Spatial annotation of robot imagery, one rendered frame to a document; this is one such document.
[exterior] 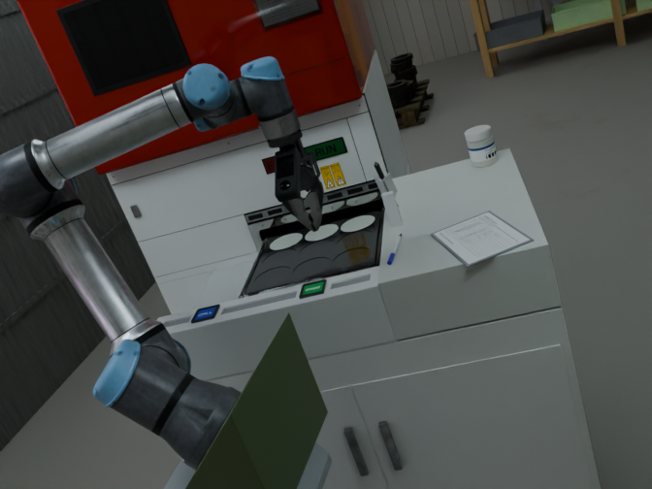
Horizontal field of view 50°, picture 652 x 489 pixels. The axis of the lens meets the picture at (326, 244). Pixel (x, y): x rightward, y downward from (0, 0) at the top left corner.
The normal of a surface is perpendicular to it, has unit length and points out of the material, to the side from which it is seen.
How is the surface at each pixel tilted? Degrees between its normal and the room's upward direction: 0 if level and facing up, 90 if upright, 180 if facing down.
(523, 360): 90
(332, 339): 90
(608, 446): 0
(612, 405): 0
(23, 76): 90
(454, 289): 90
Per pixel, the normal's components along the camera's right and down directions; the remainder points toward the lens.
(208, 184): -0.11, 0.43
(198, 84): 0.01, -0.01
